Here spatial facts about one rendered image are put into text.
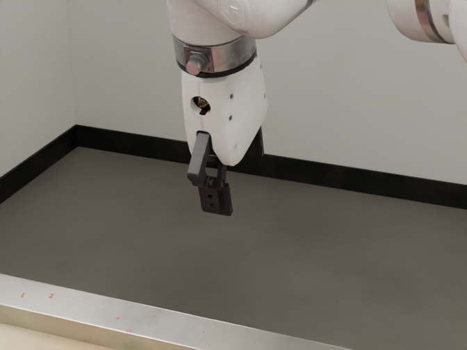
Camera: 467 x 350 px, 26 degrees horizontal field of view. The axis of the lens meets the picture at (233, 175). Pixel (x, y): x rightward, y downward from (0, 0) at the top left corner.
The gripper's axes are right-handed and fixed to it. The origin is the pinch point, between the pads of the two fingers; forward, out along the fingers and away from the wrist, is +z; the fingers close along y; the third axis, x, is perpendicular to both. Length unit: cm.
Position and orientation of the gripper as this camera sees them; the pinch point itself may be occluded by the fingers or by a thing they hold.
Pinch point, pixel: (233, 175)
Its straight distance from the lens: 103.3
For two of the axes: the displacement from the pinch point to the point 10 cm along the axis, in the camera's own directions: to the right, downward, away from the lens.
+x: -9.3, -1.6, 3.3
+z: 1.0, 7.5, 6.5
